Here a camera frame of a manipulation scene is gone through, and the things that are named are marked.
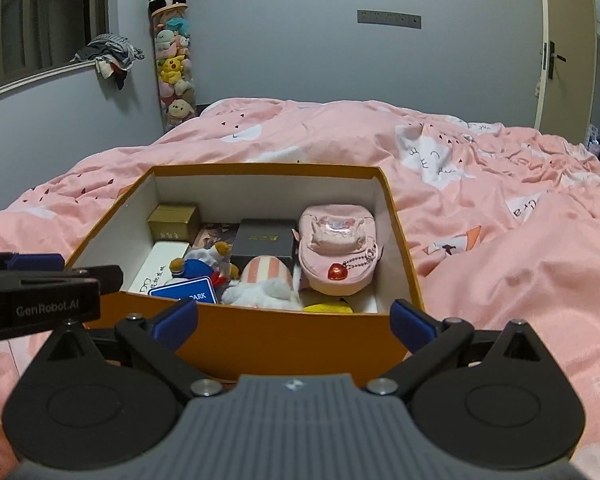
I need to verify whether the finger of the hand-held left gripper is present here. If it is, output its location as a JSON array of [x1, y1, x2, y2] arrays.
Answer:
[[0, 265, 126, 296], [0, 249, 66, 274]]

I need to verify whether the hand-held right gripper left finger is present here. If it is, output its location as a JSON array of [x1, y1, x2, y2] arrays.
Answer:
[[45, 297, 227, 397]]

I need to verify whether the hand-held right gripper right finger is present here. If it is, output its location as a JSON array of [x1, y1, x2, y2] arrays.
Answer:
[[365, 297, 548, 396]]

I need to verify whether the blue paper tag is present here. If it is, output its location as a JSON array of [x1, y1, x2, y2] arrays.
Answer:
[[148, 276, 217, 306]]

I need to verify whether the long white box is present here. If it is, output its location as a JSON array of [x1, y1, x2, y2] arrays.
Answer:
[[127, 241, 191, 295]]

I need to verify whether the yellow toy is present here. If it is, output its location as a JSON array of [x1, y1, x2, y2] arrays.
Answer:
[[302, 300, 354, 315]]

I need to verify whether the small gold box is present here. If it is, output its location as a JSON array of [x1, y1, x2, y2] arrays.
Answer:
[[147, 203, 201, 243]]

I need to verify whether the white plush toy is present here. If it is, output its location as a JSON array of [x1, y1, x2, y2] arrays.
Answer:
[[222, 255, 305, 311]]

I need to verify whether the small mauve printed box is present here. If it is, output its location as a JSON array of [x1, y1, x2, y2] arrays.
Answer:
[[196, 222, 241, 251]]

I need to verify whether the orange cardboard box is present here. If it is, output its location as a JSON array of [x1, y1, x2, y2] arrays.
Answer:
[[62, 162, 426, 388]]

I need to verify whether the pink fabric pouch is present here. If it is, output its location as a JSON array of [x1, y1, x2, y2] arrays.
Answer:
[[294, 203, 382, 295]]

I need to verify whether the dark grey box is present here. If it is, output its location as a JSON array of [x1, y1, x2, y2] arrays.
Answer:
[[230, 218, 297, 275]]

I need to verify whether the pink printed blanket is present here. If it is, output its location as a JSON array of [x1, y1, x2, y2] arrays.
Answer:
[[0, 97, 600, 480]]

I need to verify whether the clear tube of plush toys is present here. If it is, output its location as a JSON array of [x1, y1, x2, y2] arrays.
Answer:
[[151, 4, 198, 133]]

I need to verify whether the pile of grey clothes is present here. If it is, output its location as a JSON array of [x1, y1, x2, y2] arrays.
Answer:
[[74, 33, 146, 92]]

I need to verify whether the dark window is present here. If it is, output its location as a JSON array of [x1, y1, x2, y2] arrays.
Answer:
[[0, 0, 110, 97]]

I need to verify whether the cream door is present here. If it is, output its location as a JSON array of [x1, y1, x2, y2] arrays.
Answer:
[[536, 0, 599, 135]]

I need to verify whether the black door handle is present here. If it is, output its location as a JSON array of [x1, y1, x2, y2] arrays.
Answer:
[[542, 40, 567, 79]]

